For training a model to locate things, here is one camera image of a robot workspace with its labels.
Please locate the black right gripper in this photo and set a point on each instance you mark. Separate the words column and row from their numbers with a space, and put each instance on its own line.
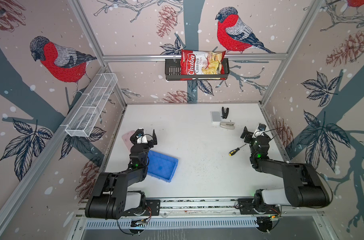
column 248, row 137

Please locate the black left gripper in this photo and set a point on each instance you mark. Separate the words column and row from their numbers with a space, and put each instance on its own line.
column 151, row 144

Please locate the yellow black handled screwdriver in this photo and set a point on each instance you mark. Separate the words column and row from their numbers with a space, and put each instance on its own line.
column 233, row 152

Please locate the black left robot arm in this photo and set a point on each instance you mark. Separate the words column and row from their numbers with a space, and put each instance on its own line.
column 110, row 198

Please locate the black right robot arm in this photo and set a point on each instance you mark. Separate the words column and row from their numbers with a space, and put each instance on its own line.
column 302, row 186

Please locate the blue plastic bin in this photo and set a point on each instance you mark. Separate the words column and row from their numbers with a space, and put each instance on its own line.
column 161, row 166

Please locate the pink plastic box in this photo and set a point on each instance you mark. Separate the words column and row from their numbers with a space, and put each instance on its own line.
column 127, row 140

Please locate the beige stapler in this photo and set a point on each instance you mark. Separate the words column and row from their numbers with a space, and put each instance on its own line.
column 227, row 125

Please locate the black stapler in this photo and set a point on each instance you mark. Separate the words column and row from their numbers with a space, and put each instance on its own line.
column 225, row 112

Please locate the red cassava chips bag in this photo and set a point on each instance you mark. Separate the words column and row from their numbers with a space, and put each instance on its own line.
column 210, row 61

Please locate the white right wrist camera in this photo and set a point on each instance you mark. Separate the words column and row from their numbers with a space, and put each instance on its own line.
column 257, row 133

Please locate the white wire mesh basket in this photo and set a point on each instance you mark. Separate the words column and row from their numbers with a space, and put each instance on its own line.
column 88, row 113

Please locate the black wall basket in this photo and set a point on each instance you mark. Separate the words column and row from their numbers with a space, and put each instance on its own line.
column 175, row 72

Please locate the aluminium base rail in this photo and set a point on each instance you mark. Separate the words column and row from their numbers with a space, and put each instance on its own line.
column 197, row 213

